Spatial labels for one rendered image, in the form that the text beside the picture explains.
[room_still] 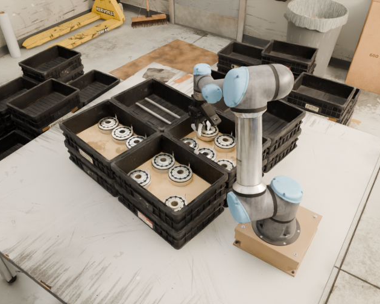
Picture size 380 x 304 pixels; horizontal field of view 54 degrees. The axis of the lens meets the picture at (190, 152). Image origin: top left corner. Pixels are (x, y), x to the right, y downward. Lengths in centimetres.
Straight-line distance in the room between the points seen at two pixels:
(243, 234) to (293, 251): 19
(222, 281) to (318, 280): 36
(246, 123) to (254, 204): 28
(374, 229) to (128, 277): 177
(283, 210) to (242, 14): 349
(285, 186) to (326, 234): 40
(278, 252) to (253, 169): 36
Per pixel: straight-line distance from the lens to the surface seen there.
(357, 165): 203
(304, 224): 155
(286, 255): 144
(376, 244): 267
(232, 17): 470
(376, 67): 408
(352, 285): 243
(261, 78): 115
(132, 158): 162
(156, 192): 155
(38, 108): 282
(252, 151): 121
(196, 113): 170
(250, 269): 150
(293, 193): 133
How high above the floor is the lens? 197
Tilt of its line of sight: 41 degrees down
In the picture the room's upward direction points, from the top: straight up
